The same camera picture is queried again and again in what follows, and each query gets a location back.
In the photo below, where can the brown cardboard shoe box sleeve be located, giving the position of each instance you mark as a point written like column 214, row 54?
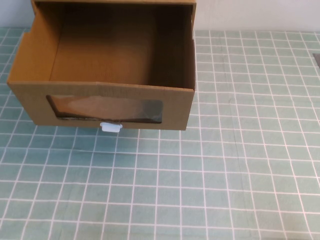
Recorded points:
column 194, row 7

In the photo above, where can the green white grid tablecloth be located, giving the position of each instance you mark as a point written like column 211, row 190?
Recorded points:
column 175, row 187

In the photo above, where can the brown cardboard shoe box drawer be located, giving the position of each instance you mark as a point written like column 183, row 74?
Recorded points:
column 30, row 105

